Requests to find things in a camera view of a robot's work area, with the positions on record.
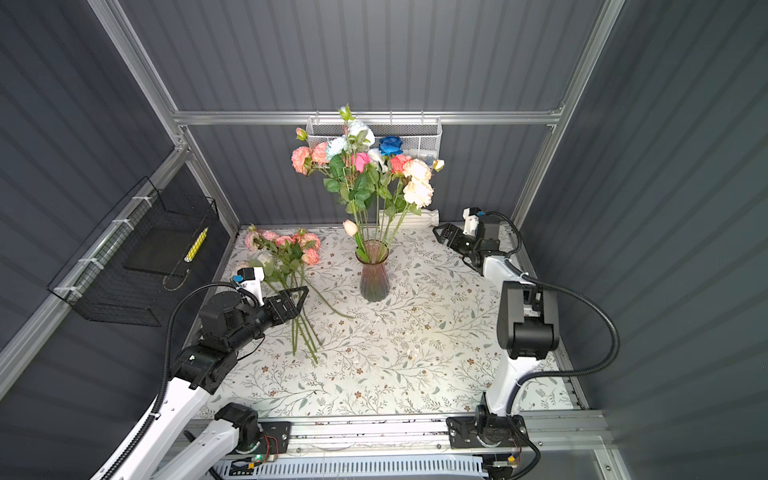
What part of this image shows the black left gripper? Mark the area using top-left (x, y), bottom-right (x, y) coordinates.
top-left (228, 284), bottom-right (306, 356)

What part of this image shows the bunch of artificial flowers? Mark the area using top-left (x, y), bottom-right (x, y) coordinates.
top-left (222, 226), bottom-right (359, 366)

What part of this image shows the cream rose stem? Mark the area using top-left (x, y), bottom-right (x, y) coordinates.
top-left (383, 179), bottom-right (434, 245)

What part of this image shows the cream pink rose spray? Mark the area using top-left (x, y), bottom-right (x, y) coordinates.
top-left (383, 153), bottom-right (446, 244)

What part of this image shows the pink glass vase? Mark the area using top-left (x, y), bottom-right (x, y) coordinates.
top-left (356, 240), bottom-right (390, 302)

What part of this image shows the pink tulip bud stem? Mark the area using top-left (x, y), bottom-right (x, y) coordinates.
top-left (343, 220), bottom-right (369, 263)

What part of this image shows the hot pink rose stem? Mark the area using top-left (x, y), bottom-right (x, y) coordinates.
top-left (352, 153), bottom-right (373, 236)

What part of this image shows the blue artificial rose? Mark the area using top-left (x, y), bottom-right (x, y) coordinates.
top-left (377, 136), bottom-right (406, 243)

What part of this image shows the white rose stem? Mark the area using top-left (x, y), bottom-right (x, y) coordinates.
top-left (338, 104), bottom-right (379, 244)

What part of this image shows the pink carnation stem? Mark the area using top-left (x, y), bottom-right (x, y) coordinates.
top-left (290, 125), bottom-right (367, 244)

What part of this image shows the pale blue rose stem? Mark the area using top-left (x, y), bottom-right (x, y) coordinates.
top-left (323, 137), bottom-right (361, 236)

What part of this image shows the white ribbed ceramic vase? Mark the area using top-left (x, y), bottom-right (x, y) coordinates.
top-left (379, 209), bottom-right (440, 229)

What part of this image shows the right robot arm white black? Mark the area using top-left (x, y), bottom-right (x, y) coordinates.
top-left (433, 207), bottom-right (559, 436)

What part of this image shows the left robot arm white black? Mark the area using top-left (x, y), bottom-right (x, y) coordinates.
top-left (94, 282), bottom-right (309, 479)

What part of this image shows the floral patterned table mat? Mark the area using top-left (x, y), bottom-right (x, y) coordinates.
top-left (199, 227), bottom-right (506, 419)

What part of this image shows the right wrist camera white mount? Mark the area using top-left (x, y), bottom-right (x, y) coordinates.
top-left (462, 207), bottom-right (485, 238)

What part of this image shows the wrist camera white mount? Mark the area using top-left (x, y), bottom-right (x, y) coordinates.
top-left (462, 207), bottom-right (485, 238)
top-left (232, 267), bottom-right (264, 306)

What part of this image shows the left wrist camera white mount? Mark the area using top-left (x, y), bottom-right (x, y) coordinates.
top-left (232, 267), bottom-right (264, 306)

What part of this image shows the white wire mesh basket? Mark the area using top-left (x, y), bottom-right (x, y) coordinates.
top-left (305, 112), bottom-right (443, 160)

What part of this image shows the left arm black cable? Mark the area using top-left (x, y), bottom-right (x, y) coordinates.
top-left (98, 281), bottom-right (253, 480)

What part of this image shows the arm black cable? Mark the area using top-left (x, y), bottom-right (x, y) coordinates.
top-left (484, 209), bottom-right (621, 480)
top-left (98, 281), bottom-right (253, 480)

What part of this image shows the black wire basket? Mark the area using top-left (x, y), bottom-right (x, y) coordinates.
top-left (48, 179), bottom-right (219, 327)

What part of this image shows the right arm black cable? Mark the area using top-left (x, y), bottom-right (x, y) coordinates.
top-left (484, 209), bottom-right (621, 480)

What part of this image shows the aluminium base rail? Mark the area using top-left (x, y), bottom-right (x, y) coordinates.
top-left (149, 413), bottom-right (541, 463)

